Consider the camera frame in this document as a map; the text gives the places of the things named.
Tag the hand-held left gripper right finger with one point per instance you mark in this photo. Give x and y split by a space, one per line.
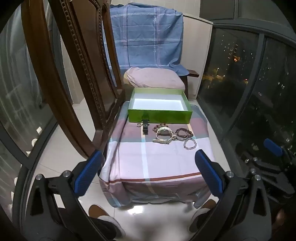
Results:
208 172

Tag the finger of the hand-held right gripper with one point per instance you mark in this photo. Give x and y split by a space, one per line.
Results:
270 165
274 147

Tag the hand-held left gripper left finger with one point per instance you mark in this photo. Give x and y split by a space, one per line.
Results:
87 171

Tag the cream wrist watch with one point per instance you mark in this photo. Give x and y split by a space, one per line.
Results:
164 132

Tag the black smart band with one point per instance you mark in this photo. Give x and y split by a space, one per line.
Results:
145 129

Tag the green cardboard box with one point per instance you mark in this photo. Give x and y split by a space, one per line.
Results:
161 115

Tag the person's right foot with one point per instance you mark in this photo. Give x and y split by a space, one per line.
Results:
201 215

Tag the person's foot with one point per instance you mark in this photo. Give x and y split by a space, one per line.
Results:
104 220
201 215

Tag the pink plaid table cloth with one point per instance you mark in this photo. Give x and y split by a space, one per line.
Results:
161 160

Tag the person's left foot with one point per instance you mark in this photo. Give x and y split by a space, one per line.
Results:
104 220

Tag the dark glass window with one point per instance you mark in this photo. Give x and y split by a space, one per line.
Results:
231 81

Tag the carved wooden chair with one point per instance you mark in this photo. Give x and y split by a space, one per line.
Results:
54 88

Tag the dark wooden armchair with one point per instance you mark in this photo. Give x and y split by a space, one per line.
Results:
193 73

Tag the glass sliding door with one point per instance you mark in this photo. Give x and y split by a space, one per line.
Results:
20 92

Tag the pink cushion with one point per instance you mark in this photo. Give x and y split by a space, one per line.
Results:
152 78

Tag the blue plaid cloth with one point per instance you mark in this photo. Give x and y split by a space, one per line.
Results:
150 34

